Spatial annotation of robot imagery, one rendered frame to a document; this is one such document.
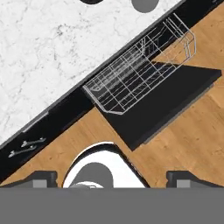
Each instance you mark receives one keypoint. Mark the grey cup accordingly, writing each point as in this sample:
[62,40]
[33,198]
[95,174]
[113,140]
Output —
[145,4]

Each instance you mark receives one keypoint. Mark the dark bowl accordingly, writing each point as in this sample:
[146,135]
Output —
[91,1]

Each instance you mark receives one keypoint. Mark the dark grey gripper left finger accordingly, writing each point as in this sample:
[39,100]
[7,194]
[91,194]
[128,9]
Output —
[43,177]

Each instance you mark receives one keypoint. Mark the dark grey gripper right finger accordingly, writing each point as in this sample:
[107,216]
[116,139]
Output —
[179,176]

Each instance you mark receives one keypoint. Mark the black cupboard front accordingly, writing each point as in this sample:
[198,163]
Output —
[64,116]
[201,8]

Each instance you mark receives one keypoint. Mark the white and black round thing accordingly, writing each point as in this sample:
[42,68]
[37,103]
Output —
[116,164]

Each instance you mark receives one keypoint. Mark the black dishwasher door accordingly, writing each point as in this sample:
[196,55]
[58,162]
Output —
[163,102]

